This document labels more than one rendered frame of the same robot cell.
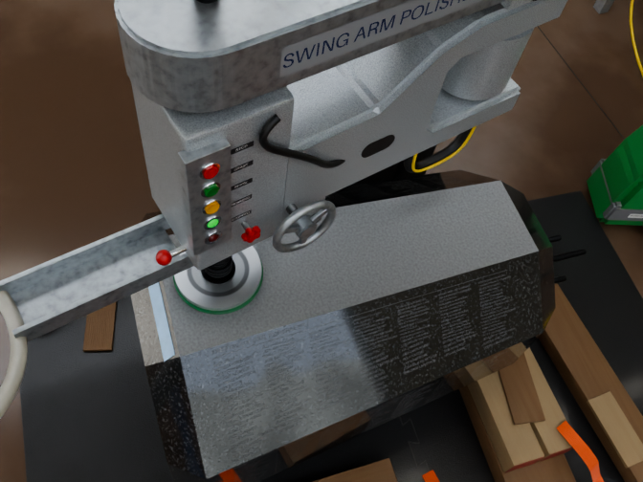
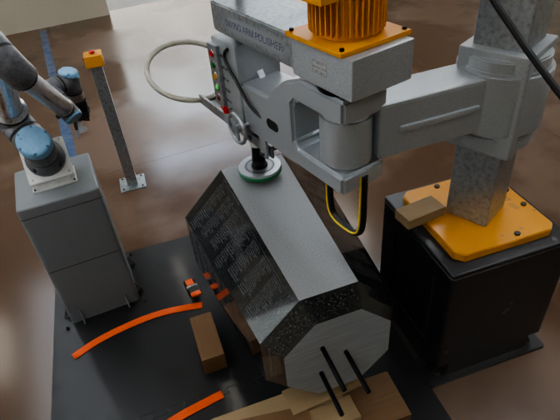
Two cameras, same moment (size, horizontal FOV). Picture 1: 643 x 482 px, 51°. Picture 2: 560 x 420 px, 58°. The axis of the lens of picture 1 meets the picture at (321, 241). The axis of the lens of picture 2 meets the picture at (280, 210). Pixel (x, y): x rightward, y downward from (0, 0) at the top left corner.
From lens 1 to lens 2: 2.25 m
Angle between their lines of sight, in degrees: 64
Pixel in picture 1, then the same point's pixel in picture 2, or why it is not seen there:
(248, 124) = (222, 45)
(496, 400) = (258, 409)
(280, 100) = (231, 45)
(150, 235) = not seen: hidden behind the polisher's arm
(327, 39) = (234, 22)
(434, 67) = (282, 91)
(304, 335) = (235, 207)
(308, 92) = (275, 82)
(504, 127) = not seen: outside the picture
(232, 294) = (246, 170)
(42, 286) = not seen: hidden behind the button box
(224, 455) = (192, 217)
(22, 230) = (353, 197)
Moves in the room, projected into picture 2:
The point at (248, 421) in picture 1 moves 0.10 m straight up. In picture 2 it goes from (203, 214) to (200, 199)
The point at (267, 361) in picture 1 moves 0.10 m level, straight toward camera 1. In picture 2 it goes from (223, 202) to (203, 202)
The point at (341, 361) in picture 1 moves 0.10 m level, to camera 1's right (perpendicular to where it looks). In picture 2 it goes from (227, 233) to (223, 247)
